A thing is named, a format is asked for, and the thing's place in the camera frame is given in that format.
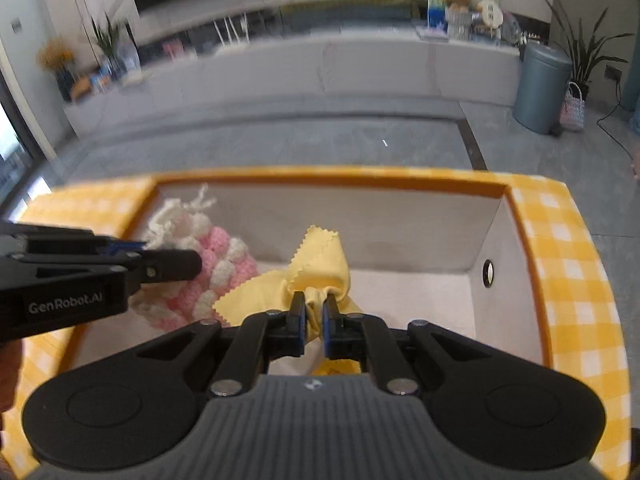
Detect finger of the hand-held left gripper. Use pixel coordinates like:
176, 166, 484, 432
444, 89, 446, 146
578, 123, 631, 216
0, 223, 148, 256
125, 249, 203, 297

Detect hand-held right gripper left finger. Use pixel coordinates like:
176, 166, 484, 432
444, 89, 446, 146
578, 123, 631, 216
137, 291, 306, 397

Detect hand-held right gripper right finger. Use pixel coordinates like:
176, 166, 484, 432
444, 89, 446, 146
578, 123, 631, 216
323, 292, 493, 395

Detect pink white crochet pouch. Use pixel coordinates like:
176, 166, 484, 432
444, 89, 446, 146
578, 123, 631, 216
129, 183, 261, 332

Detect yellow cloth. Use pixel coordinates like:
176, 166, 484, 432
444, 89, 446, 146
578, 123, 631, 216
212, 225, 368, 376

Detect orange cardboard box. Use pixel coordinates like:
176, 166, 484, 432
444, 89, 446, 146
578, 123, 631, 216
65, 166, 555, 378

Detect snack bags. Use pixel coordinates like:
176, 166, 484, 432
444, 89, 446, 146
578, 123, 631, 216
70, 72, 108, 98

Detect vase with yellow flowers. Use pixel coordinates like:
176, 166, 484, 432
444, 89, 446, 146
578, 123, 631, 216
37, 35, 76, 103

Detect green plant in glass vase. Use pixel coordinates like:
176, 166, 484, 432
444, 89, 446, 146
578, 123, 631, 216
82, 10, 131, 81

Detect white marble television cabinet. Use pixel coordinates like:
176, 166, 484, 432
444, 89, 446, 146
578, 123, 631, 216
62, 35, 521, 136

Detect white wifi router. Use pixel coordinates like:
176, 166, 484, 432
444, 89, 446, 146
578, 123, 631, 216
212, 12, 251, 43

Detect grey metal trash bin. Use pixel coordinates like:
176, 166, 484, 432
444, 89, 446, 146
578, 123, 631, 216
513, 42, 572, 135

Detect pink woven basket bag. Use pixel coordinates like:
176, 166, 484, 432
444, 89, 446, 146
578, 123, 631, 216
559, 81, 586, 132

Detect white ribbed flower pot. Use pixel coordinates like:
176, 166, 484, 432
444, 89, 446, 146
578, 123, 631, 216
445, 9, 473, 40

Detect potted snake plant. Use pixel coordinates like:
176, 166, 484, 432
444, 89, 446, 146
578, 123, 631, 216
542, 0, 633, 101

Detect black power cable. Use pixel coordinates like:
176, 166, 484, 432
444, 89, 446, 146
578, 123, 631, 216
595, 105, 640, 161

